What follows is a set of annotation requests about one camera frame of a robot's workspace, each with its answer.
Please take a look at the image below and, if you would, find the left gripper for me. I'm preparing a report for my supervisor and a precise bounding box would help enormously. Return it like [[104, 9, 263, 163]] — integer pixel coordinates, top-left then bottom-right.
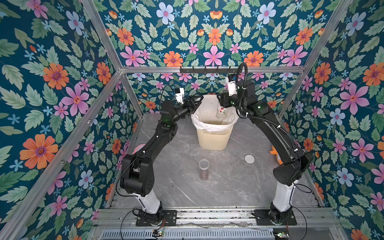
[[168, 97, 201, 126]]

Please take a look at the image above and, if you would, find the clear jar with flower tea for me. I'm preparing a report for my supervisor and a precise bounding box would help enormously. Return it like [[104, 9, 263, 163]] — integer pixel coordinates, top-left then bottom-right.
[[216, 105, 227, 120]]

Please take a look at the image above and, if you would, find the white jar lid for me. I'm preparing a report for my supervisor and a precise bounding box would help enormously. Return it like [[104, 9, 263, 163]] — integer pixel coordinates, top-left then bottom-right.
[[244, 155, 255, 164]]

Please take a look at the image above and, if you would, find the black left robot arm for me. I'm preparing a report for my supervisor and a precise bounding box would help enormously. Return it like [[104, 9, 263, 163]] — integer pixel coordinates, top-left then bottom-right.
[[118, 96, 204, 225]]

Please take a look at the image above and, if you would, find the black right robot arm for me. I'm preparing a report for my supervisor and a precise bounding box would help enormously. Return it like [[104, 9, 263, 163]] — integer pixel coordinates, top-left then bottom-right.
[[218, 63, 313, 225]]

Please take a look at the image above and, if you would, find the white plastic bin liner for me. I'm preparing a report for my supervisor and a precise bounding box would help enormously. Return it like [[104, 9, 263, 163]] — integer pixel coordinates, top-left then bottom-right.
[[191, 95, 239, 132]]

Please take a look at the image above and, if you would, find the cream ribbed trash bin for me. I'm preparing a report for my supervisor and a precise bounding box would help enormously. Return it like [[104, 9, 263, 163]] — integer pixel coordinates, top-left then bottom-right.
[[197, 128, 233, 151]]

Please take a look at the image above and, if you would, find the orange fish plush toy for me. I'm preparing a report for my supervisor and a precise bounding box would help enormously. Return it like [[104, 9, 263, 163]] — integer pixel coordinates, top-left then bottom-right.
[[270, 146, 283, 165]]

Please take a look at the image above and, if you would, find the pink alarm clock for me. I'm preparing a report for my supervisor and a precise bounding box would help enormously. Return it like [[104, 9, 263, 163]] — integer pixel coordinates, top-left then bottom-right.
[[132, 144, 146, 155]]

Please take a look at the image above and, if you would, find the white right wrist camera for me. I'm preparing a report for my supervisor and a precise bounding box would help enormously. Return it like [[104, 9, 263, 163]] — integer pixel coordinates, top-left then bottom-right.
[[226, 76, 237, 97]]

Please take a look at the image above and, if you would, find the black hook rail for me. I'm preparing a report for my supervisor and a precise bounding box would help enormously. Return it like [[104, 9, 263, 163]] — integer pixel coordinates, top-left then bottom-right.
[[179, 67, 238, 75]]

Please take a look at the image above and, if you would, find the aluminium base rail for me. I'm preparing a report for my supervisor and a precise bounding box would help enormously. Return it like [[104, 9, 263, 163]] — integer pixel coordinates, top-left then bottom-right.
[[88, 207, 348, 240]]

